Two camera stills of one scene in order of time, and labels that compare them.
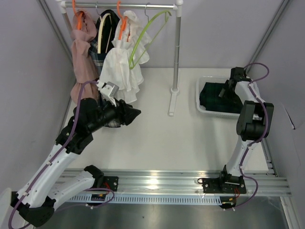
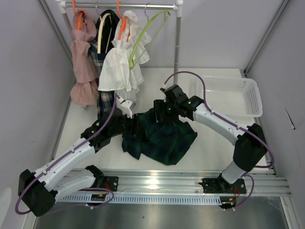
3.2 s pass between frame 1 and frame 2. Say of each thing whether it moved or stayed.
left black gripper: moved
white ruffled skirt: stayed
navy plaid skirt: stayed
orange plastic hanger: stayed
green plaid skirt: moved
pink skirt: stayed
